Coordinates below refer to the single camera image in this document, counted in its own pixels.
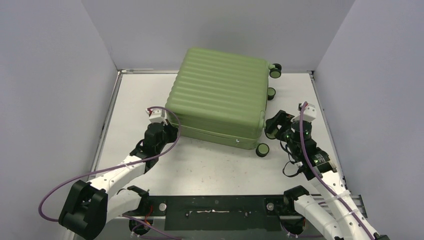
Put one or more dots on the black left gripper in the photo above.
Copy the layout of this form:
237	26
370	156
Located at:
172	131

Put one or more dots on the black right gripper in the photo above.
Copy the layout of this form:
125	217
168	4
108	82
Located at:
279	120

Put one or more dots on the green suitcase with blue lining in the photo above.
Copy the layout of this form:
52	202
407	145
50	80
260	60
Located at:
222	98

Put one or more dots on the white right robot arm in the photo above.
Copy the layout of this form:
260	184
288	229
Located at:
343	220

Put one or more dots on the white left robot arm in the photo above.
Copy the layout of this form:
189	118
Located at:
90	205

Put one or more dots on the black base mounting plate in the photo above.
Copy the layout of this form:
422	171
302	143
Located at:
221	213

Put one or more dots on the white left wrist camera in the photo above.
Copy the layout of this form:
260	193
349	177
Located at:
157	115

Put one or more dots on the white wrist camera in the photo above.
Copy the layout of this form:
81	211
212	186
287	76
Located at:
309	113
157	115

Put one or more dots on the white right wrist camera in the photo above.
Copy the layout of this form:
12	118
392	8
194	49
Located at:
309	113

